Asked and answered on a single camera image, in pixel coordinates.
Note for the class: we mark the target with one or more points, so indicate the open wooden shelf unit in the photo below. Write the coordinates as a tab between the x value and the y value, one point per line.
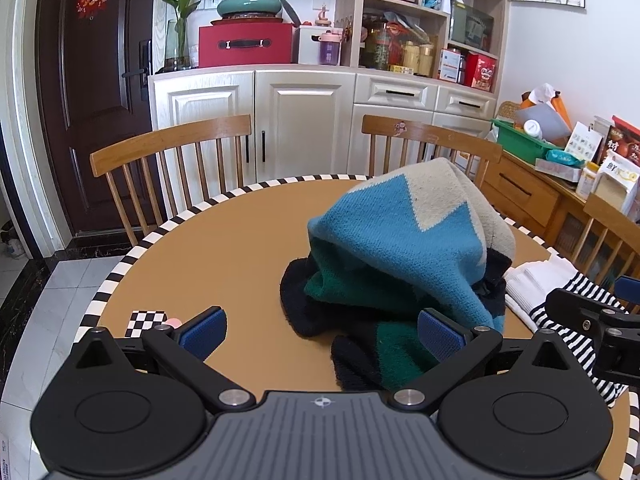
348	15

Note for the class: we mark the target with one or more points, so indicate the green plastic basket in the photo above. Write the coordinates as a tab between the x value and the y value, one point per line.
520	144

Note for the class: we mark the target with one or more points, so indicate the white sideboard cabinet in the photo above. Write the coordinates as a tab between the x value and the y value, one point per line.
306	119

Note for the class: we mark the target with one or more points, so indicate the left wooden chair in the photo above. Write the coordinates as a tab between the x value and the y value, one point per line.
147	174

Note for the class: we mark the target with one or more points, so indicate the wooden drawer cabinet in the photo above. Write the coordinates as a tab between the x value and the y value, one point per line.
548	207

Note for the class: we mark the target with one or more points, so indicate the blue green knit cardigan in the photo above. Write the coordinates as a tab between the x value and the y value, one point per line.
422	236

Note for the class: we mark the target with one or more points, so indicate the red storage box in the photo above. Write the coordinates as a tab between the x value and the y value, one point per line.
244	43

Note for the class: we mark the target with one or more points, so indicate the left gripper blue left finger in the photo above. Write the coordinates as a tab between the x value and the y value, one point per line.
180	353

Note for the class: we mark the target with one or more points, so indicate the teal ceramic plant bowl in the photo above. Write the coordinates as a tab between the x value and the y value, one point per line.
227	8

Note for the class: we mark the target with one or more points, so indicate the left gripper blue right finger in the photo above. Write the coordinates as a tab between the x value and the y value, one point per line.
462	355

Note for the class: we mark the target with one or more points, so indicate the far right wooden chair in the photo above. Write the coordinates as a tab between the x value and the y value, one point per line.
608	247

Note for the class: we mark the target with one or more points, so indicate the purple water bottle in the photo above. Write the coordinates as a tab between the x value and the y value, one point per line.
330	48

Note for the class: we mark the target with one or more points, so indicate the checkered marker tag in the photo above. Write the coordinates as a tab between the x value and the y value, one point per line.
141	320

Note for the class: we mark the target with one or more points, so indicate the dark brown door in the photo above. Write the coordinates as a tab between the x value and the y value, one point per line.
93	60

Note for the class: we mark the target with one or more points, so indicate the wooden chair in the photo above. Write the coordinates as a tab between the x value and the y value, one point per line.
608	247
147	174
432	142

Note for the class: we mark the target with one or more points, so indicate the striped white folded shirt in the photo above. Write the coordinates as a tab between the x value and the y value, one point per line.
527	287

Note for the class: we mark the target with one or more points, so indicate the green leaf plant vase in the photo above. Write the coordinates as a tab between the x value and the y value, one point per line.
177	55

